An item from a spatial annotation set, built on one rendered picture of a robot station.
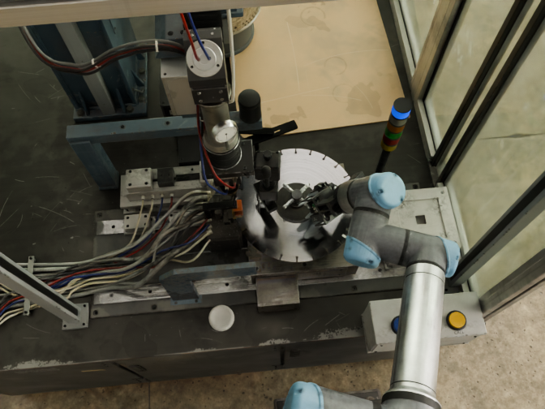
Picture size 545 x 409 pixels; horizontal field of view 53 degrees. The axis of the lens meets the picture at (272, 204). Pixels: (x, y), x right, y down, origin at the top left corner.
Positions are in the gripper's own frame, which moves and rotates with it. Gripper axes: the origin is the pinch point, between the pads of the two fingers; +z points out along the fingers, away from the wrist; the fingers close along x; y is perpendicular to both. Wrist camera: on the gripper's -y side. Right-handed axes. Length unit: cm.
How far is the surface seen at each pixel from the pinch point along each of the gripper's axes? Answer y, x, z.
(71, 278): 55, -12, 46
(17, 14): 60, -38, -85
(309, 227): 3.0, 5.5, 1.7
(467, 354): -56, 98, 47
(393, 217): -18.2, 15.8, -3.6
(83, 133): 34, -45, 27
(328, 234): 0.6, 9.2, -0.9
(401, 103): -24.3, -11.5, -19.7
